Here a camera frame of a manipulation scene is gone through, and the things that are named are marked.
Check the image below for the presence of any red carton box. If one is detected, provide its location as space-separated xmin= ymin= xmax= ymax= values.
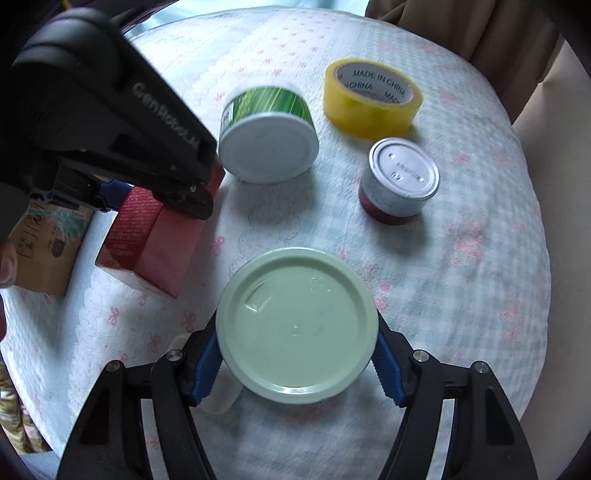
xmin=95 ymin=187 xmax=205 ymax=298

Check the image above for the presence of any white earbuds case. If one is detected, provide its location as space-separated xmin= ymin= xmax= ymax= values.
xmin=178 ymin=340 xmax=242 ymax=415

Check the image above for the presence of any green striped white-lid jar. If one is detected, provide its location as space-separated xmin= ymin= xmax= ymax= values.
xmin=218 ymin=78 xmax=320 ymax=184

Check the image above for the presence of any pale green lid jar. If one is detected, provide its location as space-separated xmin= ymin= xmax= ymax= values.
xmin=216 ymin=248 xmax=379 ymax=405

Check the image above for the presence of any person's left hand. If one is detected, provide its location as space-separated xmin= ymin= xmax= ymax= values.
xmin=0 ymin=239 xmax=20 ymax=342

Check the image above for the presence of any open cardboard box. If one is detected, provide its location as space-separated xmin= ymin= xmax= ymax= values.
xmin=10 ymin=200 xmax=93 ymax=297

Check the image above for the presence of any checkered floral bed sheet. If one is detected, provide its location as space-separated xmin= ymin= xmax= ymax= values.
xmin=1 ymin=8 xmax=551 ymax=453

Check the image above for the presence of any small silver-lid jar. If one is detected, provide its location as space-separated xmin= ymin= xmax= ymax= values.
xmin=358 ymin=137 xmax=441 ymax=225

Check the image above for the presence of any yellow tape roll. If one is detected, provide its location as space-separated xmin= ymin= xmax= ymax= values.
xmin=322 ymin=58 xmax=423 ymax=141

